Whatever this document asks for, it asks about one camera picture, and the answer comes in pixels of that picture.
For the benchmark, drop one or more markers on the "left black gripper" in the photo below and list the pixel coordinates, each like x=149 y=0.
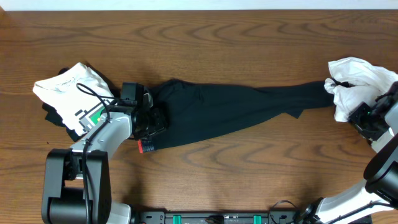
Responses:
x=154 y=121

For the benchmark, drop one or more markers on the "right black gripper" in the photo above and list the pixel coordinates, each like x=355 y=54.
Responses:
x=356 y=119

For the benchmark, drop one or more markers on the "white garment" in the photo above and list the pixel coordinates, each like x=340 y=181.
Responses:
x=354 y=81

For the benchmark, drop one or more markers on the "black leggings red waistband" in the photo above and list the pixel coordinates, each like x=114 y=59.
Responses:
x=197 y=112

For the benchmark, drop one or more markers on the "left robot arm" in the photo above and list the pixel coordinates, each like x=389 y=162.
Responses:
x=77 y=187

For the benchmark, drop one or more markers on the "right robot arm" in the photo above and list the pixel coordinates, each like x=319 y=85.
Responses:
x=378 y=190

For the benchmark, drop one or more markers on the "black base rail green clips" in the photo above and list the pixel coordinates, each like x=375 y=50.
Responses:
x=283 y=217

